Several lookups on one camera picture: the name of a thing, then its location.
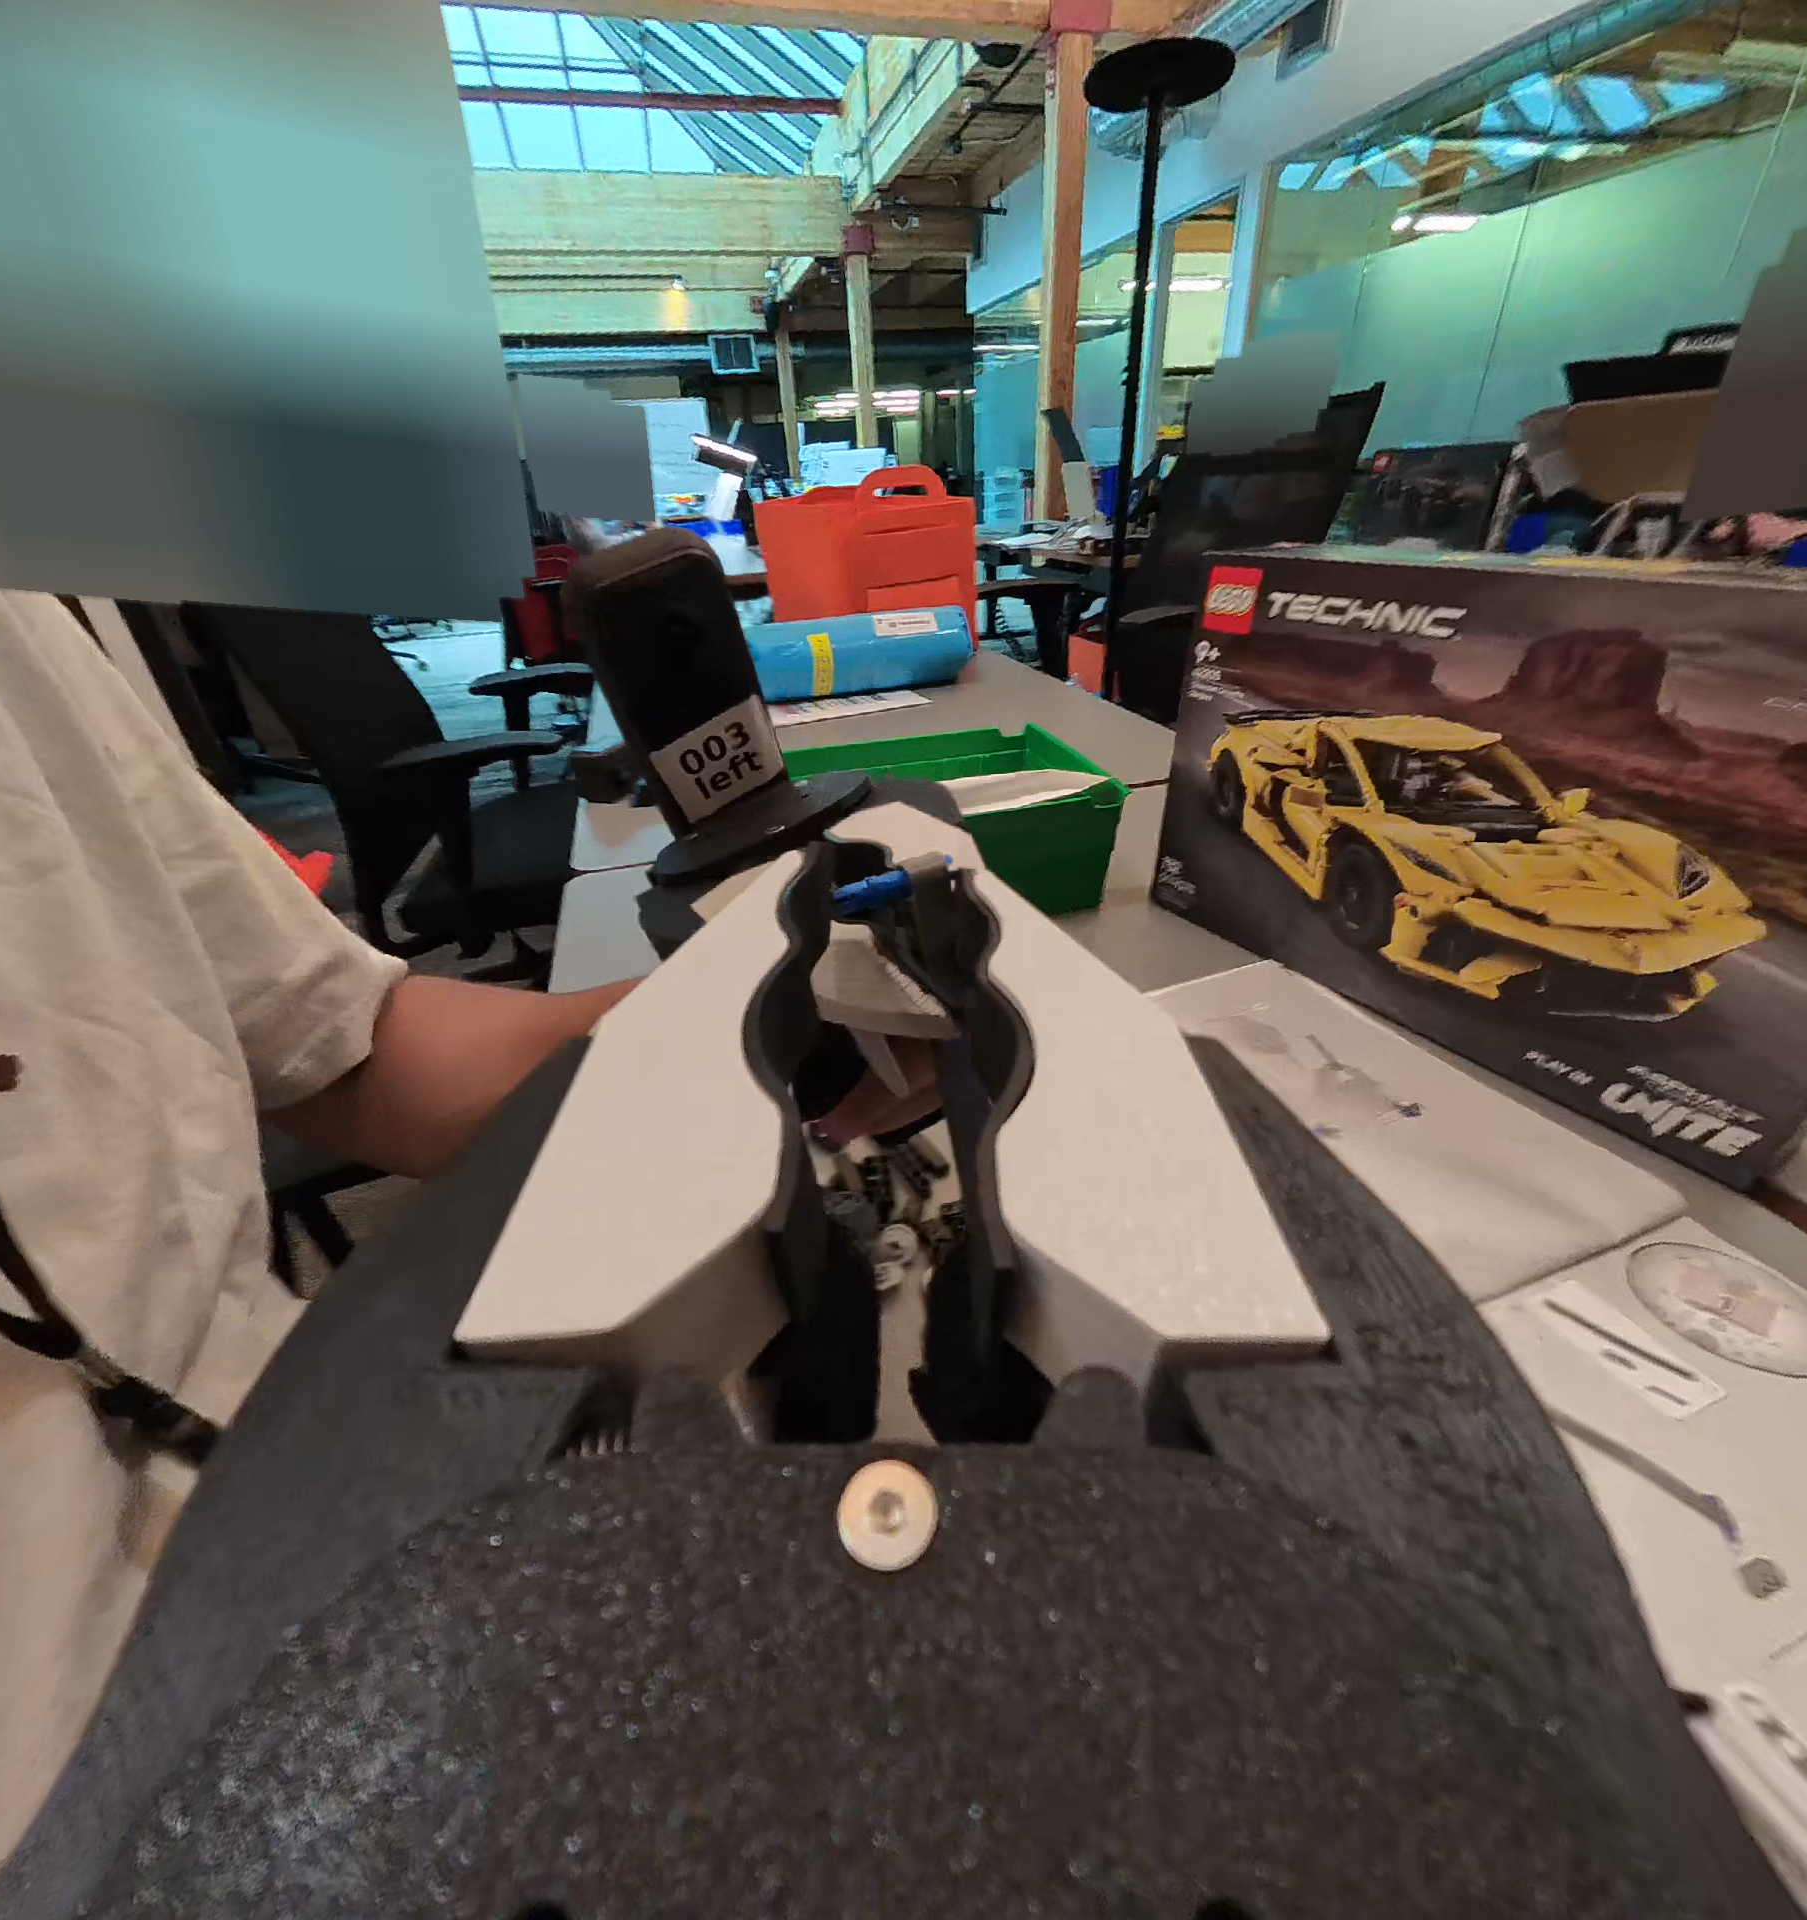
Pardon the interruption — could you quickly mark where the blue plastic roll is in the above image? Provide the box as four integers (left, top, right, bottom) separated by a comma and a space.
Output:
741, 604, 977, 705

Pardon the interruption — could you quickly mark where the long dark grey lego beam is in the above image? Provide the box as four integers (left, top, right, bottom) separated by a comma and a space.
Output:
865, 853, 1001, 1322

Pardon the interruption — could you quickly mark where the black floor lamp pole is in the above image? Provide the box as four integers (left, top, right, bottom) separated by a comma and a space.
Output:
1083, 37, 1237, 709

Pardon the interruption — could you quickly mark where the pile of black grey parts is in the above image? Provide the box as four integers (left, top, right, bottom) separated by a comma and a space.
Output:
813, 1133, 979, 1300

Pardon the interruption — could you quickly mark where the black lanyard strap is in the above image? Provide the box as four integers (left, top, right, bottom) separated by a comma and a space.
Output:
0, 1111, 221, 1465

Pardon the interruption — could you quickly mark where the person's left hand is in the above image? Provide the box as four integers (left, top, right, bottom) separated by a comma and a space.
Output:
809, 1081, 945, 1152

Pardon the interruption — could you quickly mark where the green plastic bin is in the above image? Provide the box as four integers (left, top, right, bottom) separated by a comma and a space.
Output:
783, 724, 1129, 918

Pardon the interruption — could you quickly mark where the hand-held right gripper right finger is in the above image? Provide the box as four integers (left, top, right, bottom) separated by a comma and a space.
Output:
911, 866, 1335, 1447

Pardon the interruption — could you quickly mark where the cardboard box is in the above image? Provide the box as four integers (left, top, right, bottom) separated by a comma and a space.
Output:
1516, 387, 1728, 521

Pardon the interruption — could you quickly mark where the black mesh office chair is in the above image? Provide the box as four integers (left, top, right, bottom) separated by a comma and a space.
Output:
1143, 382, 1384, 722

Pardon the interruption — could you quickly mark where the orange fabric bag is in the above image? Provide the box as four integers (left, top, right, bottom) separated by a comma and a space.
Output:
753, 465, 979, 625

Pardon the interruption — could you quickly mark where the open instruction booklet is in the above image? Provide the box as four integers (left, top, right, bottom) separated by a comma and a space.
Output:
1143, 961, 1807, 1920

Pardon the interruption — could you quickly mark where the lego set box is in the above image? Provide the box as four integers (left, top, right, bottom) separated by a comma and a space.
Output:
1149, 547, 1807, 1195

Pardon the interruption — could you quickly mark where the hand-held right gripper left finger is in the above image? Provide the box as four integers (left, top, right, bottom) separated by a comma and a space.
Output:
453, 840, 877, 1447

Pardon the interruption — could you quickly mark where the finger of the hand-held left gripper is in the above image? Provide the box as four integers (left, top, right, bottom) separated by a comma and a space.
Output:
809, 927, 967, 1108
817, 799, 975, 865

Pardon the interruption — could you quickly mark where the person's left forearm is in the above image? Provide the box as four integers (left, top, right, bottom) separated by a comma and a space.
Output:
265, 967, 649, 1180

